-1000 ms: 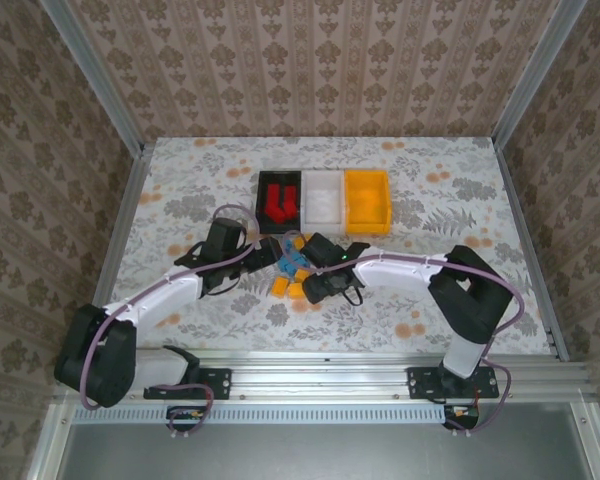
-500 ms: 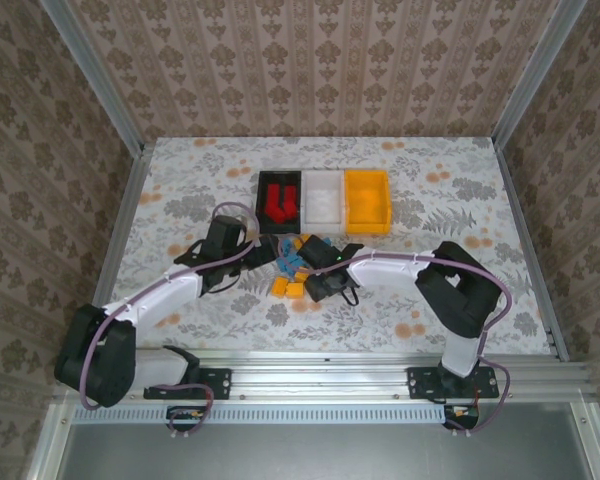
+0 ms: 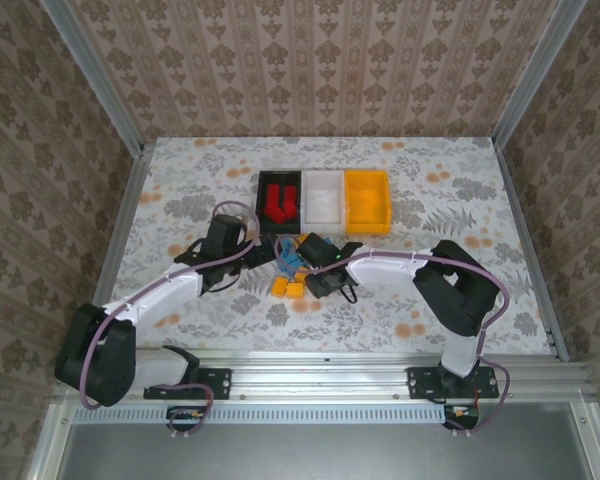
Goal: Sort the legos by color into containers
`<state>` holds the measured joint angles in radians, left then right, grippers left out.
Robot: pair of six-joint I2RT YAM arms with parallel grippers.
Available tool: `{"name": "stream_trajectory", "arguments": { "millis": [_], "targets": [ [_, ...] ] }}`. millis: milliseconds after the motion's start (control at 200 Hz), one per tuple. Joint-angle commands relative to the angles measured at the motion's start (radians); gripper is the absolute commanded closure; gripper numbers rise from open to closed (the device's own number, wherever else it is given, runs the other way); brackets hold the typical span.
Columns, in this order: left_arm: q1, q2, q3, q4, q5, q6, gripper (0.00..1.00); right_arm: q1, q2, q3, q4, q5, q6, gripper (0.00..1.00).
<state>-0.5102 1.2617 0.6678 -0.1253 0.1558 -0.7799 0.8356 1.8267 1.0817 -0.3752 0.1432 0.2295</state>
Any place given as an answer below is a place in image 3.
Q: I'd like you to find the black plastic bin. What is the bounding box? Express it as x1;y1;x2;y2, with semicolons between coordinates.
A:
256;169;305;235

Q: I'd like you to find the white plastic bin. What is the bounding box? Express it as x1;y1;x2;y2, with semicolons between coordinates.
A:
301;169;348;236

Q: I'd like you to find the yellow plastic bin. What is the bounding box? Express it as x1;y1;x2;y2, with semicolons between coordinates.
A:
343;168;393;237

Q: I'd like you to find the floral patterned table cover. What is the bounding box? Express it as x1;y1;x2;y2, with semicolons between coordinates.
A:
104;135;556;359

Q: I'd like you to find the small black connector board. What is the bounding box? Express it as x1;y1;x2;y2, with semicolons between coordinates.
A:
167;407;206;424
444;405;481;424

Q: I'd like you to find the grey metal panel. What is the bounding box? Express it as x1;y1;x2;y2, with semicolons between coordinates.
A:
67;422;600;480

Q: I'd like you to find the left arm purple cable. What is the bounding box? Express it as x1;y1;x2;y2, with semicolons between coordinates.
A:
82;199;261;440

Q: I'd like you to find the aluminium table side rail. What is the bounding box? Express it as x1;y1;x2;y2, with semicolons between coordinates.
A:
77;142;156;364
493;142;572;362

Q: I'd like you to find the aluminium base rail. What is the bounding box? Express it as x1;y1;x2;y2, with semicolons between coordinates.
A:
54;349;594;404

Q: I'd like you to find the grey slotted cable duct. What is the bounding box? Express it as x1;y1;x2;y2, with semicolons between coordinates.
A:
73;405;449;422

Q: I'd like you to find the aluminium frame post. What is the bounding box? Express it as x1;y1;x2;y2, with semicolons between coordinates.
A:
492;0;589;147
42;0;146;156

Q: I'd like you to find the aluminium panel edge rail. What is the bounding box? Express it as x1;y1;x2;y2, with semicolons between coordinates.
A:
569;402;600;480
27;403;76;480

